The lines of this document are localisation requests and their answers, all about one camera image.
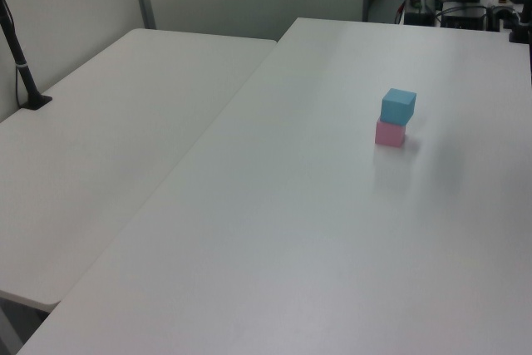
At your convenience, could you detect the blue cube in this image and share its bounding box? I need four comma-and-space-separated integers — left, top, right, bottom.
381, 87, 417, 126

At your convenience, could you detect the pink cube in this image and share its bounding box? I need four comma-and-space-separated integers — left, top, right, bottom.
374, 118, 406, 148

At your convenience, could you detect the black block behind table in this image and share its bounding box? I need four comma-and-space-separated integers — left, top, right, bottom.
404, 12, 434, 27

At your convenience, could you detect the black electronics box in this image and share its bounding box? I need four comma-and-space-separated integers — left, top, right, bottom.
440, 5, 488, 32

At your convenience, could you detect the black table clamp stand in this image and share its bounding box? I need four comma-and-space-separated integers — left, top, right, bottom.
509, 0, 532, 45

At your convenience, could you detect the white side table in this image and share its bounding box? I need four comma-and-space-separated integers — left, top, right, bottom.
0, 27, 278, 307

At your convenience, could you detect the black camera stand pole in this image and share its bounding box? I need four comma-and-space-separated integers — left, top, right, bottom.
0, 0, 54, 111

